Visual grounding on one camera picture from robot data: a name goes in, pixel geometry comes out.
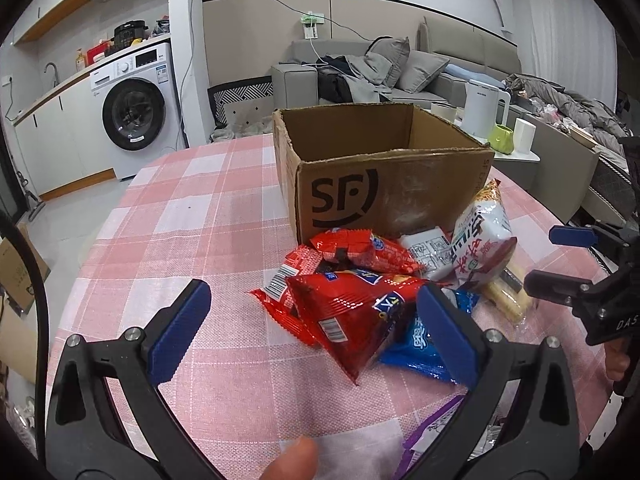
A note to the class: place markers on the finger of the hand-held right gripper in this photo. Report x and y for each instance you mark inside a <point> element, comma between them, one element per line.
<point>570,236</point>
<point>555,285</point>

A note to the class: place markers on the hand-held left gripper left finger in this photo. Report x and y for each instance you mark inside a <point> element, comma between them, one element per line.
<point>180,330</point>

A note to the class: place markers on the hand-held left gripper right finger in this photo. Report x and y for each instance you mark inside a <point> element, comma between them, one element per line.
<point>447,335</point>

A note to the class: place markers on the blue cookie packet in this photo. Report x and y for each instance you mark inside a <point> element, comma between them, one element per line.
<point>406,347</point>

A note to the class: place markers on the yellow wafer packet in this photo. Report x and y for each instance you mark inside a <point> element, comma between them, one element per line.
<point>505,300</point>

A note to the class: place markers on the white and red snack packet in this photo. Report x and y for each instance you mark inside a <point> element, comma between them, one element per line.
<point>480,240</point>

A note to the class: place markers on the small white packet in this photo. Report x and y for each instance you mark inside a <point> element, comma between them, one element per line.
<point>425,250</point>

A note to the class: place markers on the brown cardboard box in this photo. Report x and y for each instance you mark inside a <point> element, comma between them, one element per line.
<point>400,195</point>

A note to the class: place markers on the person's right hand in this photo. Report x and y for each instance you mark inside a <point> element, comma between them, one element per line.
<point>613,360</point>

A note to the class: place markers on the person's left hand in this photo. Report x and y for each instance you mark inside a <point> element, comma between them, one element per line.
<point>295,460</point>

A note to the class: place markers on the bed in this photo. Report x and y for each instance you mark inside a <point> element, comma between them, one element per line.
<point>600,180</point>

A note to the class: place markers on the white coffee table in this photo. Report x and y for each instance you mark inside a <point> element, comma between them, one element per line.
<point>520,156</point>

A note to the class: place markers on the purple packet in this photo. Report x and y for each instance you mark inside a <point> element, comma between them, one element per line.
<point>425,430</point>

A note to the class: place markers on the white cup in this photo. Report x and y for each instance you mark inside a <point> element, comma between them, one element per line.
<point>524,135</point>

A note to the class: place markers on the green mug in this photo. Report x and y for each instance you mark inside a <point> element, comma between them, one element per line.
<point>501,140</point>

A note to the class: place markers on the pink plaid tablecloth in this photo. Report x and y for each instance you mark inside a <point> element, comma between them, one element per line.
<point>200,210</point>

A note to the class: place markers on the grey duvet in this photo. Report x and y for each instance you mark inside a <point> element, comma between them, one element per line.
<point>575,105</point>

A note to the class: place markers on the white electric kettle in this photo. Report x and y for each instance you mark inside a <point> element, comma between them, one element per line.
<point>482,110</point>

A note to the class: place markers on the flat cardboard box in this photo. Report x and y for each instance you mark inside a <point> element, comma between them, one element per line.
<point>20,270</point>

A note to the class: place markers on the beige tumbler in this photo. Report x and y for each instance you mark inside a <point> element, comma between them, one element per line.
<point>442,111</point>

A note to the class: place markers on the light blue blanket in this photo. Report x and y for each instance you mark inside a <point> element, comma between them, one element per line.
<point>472,74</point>

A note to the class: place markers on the grey floor cloth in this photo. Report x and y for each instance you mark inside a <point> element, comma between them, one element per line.
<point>235,130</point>

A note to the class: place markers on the white washing machine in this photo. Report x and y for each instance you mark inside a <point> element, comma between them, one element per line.
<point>135,115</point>

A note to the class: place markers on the grey pillow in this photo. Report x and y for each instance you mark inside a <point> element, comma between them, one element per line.
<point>387,60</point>
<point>422,72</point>

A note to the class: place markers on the white kitchen counter cabinet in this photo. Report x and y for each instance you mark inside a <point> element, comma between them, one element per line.
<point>65,140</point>

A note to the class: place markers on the black patterned board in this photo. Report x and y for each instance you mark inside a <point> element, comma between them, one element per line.
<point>240,92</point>

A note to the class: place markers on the grey jacket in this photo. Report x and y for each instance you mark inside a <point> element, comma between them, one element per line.
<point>367,85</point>

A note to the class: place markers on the grey sofa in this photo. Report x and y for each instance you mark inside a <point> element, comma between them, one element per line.
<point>295,87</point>

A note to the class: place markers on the black garment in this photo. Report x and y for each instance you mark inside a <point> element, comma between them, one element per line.
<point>332,82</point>

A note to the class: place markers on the yellow bottle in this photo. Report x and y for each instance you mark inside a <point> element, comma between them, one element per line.
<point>80,62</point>

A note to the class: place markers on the red box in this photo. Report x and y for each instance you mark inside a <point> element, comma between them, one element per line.
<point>100,54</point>

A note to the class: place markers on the metal faucet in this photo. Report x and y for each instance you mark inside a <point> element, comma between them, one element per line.
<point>52,71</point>

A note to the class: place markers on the black pressure cooker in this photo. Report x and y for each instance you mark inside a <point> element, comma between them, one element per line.
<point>131,35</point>

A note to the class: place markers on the white wall power strip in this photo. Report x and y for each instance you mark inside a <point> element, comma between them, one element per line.
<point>311,25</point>

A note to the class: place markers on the wooden wall cabinet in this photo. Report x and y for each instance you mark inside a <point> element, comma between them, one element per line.
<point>50,17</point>

